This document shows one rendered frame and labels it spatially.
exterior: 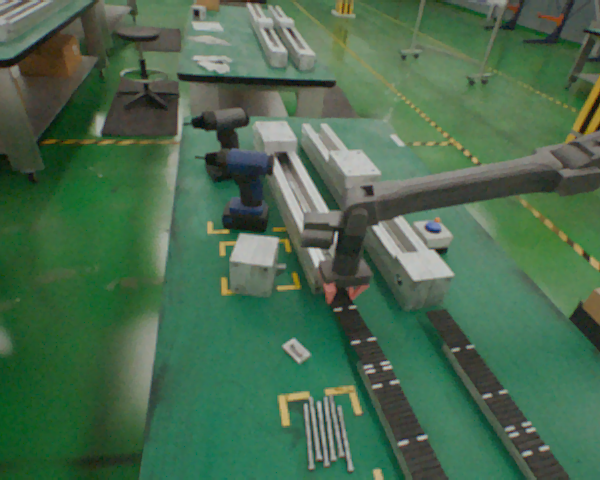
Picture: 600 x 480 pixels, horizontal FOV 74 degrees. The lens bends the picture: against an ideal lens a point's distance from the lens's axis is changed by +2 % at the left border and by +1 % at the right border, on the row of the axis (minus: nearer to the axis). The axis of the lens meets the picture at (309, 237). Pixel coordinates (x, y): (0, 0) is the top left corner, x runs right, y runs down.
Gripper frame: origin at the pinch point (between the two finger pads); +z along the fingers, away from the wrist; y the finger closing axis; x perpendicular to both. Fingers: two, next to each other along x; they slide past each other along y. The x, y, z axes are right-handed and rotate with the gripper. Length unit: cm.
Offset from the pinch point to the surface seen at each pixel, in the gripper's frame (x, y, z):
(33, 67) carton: -358, 149, 47
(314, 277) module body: -3.7, 5.2, -3.8
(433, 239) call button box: -11.6, -29.8, -4.2
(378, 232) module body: -13.2, -14.1, -7.2
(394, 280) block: -1.0, -13.8, -2.1
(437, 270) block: 3.4, -20.7, -8.0
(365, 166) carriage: -40.2, -21.0, -11.3
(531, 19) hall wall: -883, -841, 50
